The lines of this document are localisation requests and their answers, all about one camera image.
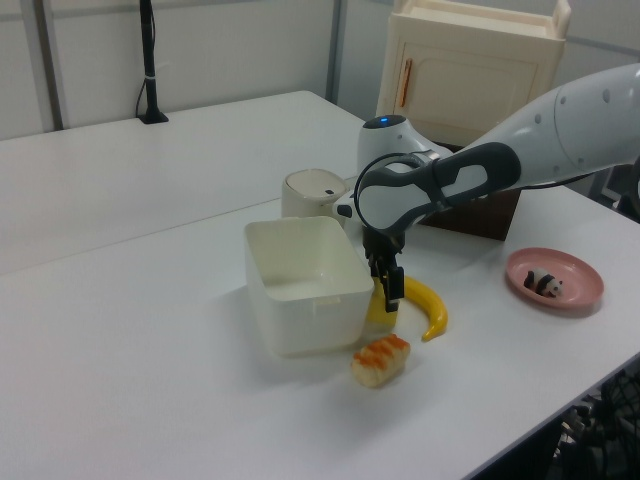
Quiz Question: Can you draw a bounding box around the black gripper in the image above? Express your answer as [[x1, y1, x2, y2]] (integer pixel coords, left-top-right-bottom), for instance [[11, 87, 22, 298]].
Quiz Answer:
[[361, 226, 407, 314]]

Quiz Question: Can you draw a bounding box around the yellow cube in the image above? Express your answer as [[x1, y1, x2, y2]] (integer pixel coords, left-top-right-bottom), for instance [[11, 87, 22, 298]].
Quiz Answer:
[[366, 278, 402, 329]]

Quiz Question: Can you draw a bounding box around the white plastic box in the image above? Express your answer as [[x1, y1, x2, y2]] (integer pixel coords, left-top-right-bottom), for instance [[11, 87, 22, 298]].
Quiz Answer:
[[243, 215, 375, 360]]

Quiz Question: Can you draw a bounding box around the yellow toy banana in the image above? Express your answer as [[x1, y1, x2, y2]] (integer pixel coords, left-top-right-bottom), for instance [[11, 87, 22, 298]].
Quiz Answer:
[[387, 273, 449, 343]]

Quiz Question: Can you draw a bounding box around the toy salmon roe sushi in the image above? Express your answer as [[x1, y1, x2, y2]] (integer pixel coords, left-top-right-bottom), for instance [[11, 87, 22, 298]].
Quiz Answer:
[[350, 332, 412, 389]]

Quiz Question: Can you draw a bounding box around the dark brown wooden drawer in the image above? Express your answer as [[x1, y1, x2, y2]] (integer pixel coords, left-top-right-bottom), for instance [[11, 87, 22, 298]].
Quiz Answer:
[[418, 141, 524, 242]]

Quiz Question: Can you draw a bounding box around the cream small lidded bin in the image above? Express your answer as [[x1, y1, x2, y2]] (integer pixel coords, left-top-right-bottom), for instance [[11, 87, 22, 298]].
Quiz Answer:
[[280, 169, 351, 231]]

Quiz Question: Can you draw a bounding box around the black white toy panda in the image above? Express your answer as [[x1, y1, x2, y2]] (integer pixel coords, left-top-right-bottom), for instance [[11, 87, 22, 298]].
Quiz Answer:
[[522, 268, 565, 299]]

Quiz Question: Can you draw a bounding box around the pink plate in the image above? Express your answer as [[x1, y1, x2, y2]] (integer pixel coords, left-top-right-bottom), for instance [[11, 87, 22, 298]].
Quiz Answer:
[[505, 246, 605, 315]]

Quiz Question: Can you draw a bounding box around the cream toy cabinet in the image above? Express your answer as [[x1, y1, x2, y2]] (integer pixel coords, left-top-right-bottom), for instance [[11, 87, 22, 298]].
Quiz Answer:
[[374, 0, 572, 147]]

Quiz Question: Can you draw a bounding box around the black pole stand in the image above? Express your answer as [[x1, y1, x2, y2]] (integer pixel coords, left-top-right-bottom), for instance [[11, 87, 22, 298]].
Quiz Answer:
[[137, 0, 170, 125]]

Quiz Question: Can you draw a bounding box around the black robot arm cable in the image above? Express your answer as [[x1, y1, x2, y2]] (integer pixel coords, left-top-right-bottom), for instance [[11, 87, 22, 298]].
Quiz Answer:
[[352, 151, 449, 237]]

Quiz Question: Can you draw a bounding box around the orange cabinet door handle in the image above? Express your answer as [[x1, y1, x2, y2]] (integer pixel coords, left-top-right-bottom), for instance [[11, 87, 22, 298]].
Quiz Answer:
[[398, 57, 415, 107]]

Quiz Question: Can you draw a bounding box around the black cable on pole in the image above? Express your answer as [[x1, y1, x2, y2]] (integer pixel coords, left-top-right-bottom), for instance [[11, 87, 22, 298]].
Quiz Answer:
[[134, 74, 151, 119]]

